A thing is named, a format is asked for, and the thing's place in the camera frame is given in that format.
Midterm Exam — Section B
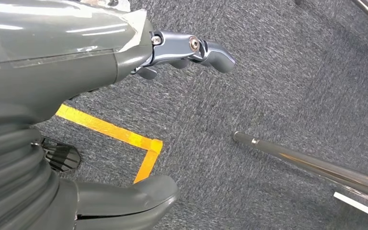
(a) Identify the yellow floor tape square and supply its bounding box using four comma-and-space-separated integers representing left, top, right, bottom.
55, 104, 164, 185

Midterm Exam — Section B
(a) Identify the dark robot foot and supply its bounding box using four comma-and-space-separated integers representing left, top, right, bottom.
40, 136, 82, 173

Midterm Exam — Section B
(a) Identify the stainless steel table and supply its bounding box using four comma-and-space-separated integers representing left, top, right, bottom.
233, 0, 368, 230

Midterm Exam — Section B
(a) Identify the white floor strip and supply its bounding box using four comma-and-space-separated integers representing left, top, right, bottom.
333, 191, 368, 222

